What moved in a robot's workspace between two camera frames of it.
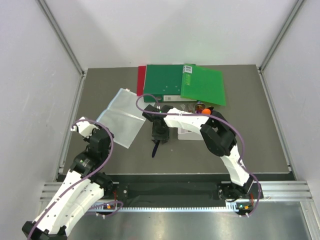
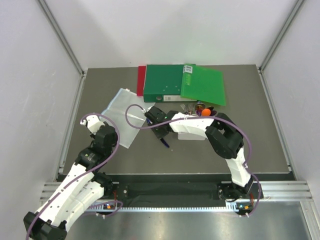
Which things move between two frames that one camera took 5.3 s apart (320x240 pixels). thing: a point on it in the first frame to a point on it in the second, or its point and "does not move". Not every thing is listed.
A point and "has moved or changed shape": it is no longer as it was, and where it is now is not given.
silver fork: x=182 y=106 does not move
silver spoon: x=199 y=107 does not move
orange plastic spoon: x=206 y=111 does not move
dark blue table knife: x=155 y=148 has moved or changed shape
